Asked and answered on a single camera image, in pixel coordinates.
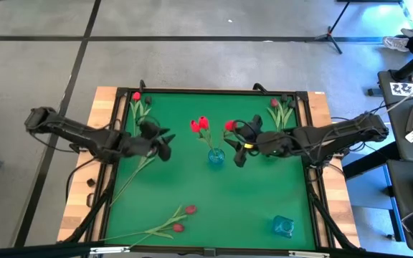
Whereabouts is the green table mat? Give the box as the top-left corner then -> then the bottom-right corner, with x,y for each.
104,92 -> 317,251

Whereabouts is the bright red artificial tulip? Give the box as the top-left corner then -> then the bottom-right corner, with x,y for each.
198,115 -> 217,151
190,120 -> 215,151
129,91 -> 146,137
219,120 -> 238,153

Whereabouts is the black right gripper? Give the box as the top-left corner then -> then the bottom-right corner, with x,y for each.
224,114 -> 295,168

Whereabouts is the black metal table frame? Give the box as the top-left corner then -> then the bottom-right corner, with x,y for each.
61,85 -> 361,258

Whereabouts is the white cable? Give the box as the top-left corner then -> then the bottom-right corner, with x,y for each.
385,73 -> 413,112

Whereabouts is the black beam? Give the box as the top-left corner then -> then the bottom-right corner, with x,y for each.
0,242 -> 105,258

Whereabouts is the blue glass vase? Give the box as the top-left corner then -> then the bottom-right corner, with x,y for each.
207,148 -> 226,166

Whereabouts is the white printed label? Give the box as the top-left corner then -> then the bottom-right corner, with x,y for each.
389,81 -> 413,97

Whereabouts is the teal square glass vase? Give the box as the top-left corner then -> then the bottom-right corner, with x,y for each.
271,214 -> 295,239

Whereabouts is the silver metal bracket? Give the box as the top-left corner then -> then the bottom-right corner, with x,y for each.
288,250 -> 331,258
90,246 -> 131,254

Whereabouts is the dark desk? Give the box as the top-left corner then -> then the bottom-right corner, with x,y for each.
385,159 -> 413,252

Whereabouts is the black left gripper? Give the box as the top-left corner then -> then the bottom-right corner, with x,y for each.
120,120 -> 176,163

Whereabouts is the gray side desk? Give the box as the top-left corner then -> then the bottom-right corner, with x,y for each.
377,70 -> 413,164

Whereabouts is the black tripod stand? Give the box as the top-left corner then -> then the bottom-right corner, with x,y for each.
313,0 -> 353,55

